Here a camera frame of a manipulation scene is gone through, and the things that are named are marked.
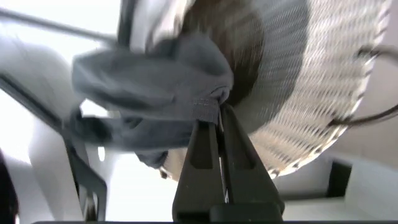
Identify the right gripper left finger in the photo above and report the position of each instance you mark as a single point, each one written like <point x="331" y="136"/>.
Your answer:
<point x="199" y="186"/>

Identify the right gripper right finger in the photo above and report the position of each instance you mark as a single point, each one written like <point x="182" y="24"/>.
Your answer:
<point x="248" y="186"/>

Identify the dark grey garment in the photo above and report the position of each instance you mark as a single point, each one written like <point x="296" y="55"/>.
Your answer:
<point x="155" y="87"/>

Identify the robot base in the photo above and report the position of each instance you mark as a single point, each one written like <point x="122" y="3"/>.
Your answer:
<point x="90" y="183"/>

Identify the white laundry basket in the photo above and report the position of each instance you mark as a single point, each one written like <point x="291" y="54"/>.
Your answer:
<point x="311" y="77"/>

